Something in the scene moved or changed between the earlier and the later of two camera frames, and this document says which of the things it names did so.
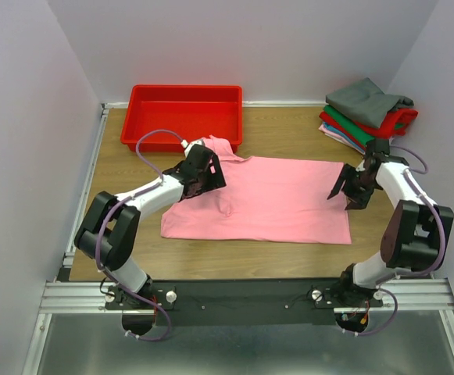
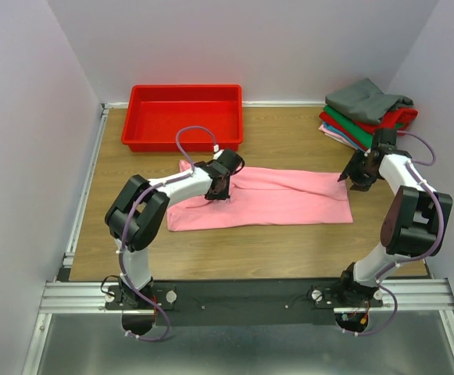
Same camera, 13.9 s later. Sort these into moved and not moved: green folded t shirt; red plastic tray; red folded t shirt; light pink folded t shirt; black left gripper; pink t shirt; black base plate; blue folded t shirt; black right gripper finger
Moved: pink t shirt; black left gripper; black right gripper finger
Not moved: black base plate; green folded t shirt; blue folded t shirt; red folded t shirt; light pink folded t shirt; red plastic tray
